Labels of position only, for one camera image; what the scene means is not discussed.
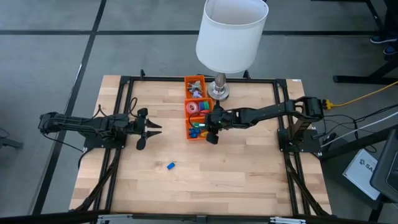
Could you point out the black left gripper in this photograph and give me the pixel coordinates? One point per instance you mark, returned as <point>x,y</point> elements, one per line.
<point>141,128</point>

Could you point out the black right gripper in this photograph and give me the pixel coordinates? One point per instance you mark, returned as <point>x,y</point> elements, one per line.
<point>224,119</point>

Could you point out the yellow stapler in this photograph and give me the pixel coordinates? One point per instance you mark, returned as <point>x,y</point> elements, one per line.
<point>204,134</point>

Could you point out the green stapler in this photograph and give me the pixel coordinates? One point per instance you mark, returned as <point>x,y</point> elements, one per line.
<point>196,125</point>

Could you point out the green tape roll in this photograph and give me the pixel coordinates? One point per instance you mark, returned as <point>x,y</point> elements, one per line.
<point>207,105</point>

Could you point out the orange plastic basket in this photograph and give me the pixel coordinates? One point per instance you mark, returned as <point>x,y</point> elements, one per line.
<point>186,115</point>
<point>187,137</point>
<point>187,94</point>

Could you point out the pink tape roll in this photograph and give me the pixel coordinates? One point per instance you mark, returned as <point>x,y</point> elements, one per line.
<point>187,108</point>

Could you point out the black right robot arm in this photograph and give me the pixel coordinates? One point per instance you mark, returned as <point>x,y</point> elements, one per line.
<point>267,112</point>

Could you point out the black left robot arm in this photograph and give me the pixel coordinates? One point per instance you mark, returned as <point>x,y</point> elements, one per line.
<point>77,124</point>

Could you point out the purple staple remover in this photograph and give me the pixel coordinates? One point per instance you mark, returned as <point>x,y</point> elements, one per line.
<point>197,94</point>

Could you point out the grey staple remover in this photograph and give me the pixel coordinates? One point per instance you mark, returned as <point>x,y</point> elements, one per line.
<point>192,89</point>

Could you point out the white shade table lamp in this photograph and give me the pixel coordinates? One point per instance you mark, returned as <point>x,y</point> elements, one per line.
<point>230,37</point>

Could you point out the black stand foot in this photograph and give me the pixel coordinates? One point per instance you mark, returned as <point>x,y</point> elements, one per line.
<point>12,143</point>

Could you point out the black table leg bar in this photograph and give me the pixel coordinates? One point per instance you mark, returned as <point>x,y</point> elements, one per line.
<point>357,143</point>

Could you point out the white printed box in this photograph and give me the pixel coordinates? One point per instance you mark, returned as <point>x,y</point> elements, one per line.
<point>357,174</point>

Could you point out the black monitor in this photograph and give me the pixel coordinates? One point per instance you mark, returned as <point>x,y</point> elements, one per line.
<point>387,168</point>

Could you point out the blue shoe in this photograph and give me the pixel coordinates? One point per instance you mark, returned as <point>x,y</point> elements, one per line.
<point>384,40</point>
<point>390,50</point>

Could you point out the person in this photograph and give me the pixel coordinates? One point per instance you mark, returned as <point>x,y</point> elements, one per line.
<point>391,18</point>

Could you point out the black aluminium table frame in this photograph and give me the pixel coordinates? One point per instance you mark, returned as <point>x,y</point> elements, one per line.
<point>155,78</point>

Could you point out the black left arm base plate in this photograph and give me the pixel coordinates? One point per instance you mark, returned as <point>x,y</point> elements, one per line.
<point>93,144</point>

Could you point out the silver bracket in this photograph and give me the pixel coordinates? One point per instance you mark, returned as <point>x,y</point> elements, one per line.
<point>115,218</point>
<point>287,221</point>

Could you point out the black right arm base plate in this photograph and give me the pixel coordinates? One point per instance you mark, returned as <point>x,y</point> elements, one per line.
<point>312,146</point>

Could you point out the black camera rail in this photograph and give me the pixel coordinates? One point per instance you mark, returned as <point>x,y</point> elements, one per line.
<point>46,219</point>

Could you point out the black desk frame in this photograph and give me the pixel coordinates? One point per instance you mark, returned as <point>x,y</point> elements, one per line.
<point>357,79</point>

